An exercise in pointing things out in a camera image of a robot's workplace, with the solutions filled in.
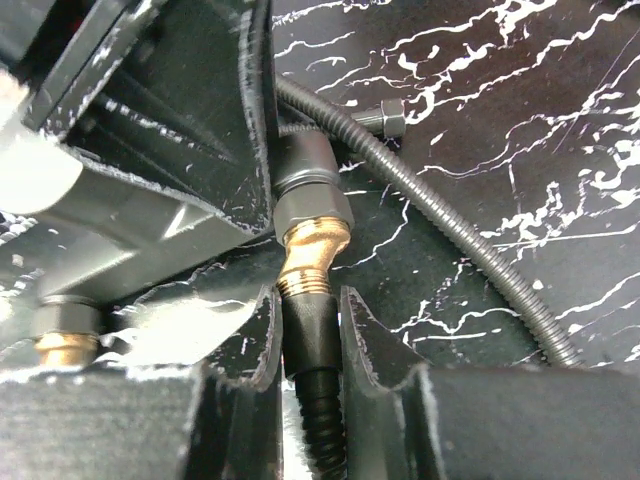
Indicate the black marble pattern mat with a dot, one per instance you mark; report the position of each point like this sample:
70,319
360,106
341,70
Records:
525,116

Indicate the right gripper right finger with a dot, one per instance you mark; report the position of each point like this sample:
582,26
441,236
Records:
406,419

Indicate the black faucet fitting brass ends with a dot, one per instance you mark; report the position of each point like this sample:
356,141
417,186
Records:
140,237

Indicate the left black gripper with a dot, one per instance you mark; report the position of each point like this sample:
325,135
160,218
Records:
173,95

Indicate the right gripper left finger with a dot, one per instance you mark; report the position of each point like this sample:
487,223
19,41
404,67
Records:
217,418

